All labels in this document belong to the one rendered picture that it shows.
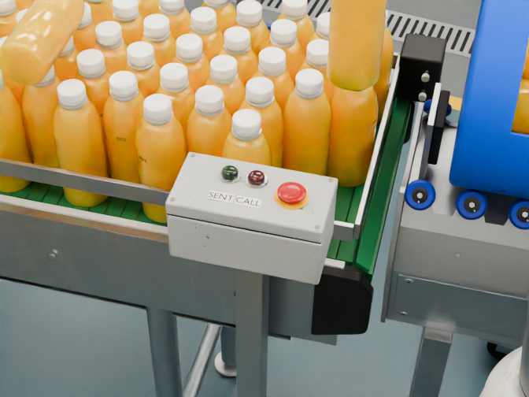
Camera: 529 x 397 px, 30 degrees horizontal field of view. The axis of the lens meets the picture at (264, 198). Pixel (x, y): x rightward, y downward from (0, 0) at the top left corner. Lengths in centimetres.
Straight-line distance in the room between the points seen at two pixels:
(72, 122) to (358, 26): 43
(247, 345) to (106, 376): 100
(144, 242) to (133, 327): 104
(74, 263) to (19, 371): 93
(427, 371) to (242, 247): 63
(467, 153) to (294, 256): 28
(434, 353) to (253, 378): 37
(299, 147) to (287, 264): 26
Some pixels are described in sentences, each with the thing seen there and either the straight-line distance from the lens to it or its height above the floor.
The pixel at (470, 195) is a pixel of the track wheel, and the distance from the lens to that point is 144.
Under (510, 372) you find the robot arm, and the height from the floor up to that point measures 131.
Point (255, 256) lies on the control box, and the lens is 125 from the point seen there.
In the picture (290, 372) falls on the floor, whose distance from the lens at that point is 241.
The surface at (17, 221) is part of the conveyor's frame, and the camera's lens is 155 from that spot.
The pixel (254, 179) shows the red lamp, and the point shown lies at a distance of 124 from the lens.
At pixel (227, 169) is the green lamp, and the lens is 125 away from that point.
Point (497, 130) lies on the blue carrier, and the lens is 131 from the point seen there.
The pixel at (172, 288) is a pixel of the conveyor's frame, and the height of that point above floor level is 79.
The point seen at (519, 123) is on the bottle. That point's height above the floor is 111.
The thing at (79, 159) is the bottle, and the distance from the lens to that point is 145.
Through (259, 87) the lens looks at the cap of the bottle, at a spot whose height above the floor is 110.
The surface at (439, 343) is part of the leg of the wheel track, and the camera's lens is 171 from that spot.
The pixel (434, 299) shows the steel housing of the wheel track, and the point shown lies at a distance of 160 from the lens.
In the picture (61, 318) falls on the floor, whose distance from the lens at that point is 255.
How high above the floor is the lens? 197
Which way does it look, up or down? 45 degrees down
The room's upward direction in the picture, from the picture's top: 1 degrees clockwise
